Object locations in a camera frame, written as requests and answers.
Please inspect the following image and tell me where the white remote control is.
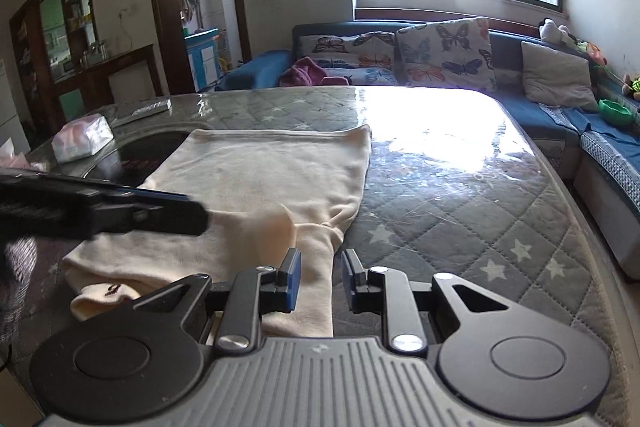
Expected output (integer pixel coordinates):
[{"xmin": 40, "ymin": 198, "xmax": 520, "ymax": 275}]
[{"xmin": 111, "ymin": 101, "xmax": 172, "ymax": 126}]

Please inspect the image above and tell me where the white tissue pack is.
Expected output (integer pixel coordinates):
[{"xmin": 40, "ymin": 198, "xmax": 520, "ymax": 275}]
[{"xmin": 51, "ymin": 114, "xmax": 116, "ymax": 164}]

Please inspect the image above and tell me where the long butterfly print pillow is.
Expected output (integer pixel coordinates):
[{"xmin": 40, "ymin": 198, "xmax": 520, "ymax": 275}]
[{"xmin": 297, "ymin": 32, "xmax": 401, "ymax": 86}]

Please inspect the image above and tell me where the blue cabinet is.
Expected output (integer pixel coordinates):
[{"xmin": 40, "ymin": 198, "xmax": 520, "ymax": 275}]
[{"xmin": 184, "ymin": 28, "xmax": 221, "ymax": 92}]

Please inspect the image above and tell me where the wooden display cabinet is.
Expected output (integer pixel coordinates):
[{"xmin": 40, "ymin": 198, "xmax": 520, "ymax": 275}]
[{"xmin": 9, "ymin": 0, "xmax": 98, "ymax": 138}]

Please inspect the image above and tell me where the dark wooden door frame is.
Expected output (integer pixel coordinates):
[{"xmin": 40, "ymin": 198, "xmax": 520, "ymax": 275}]
[{"xmin": 144, "ymin": 0, "xmax": 251, "ymax": 95}]

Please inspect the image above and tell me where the pink plastic bag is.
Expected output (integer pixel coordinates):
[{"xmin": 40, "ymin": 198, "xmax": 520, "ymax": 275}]
[{"xmin": 0, "ymin": 138, "xmax": 51, "ymax": 172}]

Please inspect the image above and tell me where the blue corner sofa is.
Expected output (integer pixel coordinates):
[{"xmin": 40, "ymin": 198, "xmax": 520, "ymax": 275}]
[{"xmin": 215, "ymin": 18, "xmax": 640, "ymax": 278}]

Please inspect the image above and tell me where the grey pillow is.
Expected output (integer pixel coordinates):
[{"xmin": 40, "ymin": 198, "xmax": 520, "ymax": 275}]
[{"xmin": 520, "ymin": 41, "xmax": 601, "ymax": 112}]

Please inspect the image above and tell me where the blue patterned sofa cover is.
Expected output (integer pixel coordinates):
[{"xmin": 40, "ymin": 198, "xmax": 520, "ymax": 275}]
[{"xmin": 540, "ymin": 102, "xmax": 640, "ymax": 212}]

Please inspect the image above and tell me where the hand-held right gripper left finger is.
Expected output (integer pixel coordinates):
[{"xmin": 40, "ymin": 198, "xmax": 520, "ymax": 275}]
[{"xmin": 132, "ymin": 248, "xmax": 303, "ymax": 355}]

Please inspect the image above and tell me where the orange green plush toy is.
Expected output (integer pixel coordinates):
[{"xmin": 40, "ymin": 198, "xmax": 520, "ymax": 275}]
[{"xmin": 575, "ymin": 38, "xmax": 608, "ymax": 65}]

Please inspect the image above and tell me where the panda plush toy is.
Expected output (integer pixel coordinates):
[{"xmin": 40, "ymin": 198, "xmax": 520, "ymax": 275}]
[{"xmin": 539, "ymin": 19, "xmax": 576, "ymax": 45}]

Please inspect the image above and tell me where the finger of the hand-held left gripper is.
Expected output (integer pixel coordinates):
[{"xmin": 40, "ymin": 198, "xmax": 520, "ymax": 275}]
[{"xmin": 91, "ymin": 188, "xmax": 210, "ymax": 239}]

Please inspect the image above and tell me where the green plastic bowl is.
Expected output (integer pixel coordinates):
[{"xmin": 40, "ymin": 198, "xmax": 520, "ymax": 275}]
[{"xmin": 598, "ymin": 99, "xmax": 637, "ymax": 126}]

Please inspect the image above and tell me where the square butterfly print pillow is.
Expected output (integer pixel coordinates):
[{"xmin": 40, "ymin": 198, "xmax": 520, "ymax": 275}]
[{"xmin": 395, "ymin": 17, "xmax": 498, "ymax": 92}]

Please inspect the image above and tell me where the dark wooden sideboard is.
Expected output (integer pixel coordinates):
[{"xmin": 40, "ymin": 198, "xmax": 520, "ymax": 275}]
[{"xmin": 52, "ymin": 44, "xmax": 161, "ymax": 118}]

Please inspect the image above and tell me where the pink cloth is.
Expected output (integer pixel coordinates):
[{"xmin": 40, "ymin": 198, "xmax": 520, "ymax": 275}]
[{"xmin": 279, "ymin": 57, "xmax": 351, "ymax": 88}]

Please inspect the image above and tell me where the cream fleece garment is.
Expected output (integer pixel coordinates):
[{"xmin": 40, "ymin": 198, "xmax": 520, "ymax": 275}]
[{"xmin": 62, "ymin": 124, "xmax": 373, "ymax": 338}]

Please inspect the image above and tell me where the grey quilted star table cover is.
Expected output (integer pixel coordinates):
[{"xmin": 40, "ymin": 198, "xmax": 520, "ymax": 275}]
[{"xmin": 0, "ymin": 86, "xmax": 631, "ymax": 427}]

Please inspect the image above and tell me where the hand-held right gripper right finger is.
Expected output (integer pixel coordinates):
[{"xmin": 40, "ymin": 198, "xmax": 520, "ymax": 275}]
[{"xmin": 341, "ymin": 248, "xmax": 511, "ymax": 353}]

